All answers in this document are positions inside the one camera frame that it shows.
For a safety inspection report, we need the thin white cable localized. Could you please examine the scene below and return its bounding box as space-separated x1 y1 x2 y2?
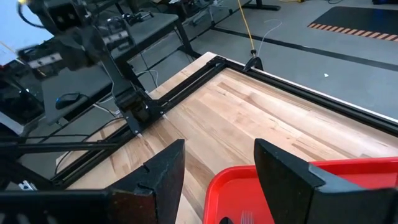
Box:
257 19 283 56

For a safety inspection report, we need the yellow cable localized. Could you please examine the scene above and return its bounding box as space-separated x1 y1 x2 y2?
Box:
238 0 256 57

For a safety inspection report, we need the black hazard-striped floor mat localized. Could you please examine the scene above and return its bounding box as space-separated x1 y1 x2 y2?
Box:
307 6 398 43

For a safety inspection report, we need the black computer mouse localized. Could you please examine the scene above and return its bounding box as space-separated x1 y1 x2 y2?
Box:
55 92 82 110

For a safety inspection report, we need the small black handle tool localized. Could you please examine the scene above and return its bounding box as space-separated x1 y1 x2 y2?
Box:
123 11 155 26

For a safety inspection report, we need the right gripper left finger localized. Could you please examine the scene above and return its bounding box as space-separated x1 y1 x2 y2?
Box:
107 139 187 224

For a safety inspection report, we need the metal fork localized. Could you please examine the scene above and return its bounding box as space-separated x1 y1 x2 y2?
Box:
239 210 255 224

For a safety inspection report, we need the black table clamp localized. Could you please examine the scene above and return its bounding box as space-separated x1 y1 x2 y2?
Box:
243 55 264 72

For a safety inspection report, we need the grey desk with keyboard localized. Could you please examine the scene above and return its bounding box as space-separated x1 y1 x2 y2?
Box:
105 11 187 60

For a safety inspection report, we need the grey desk with mouse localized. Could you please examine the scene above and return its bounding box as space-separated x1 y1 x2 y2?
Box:
40 58 131 124

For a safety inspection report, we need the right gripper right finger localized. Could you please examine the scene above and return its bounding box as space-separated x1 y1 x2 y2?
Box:
254 138 366 224

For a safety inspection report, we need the red plastic tray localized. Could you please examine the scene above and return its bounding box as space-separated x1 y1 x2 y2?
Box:
202 157 398 224

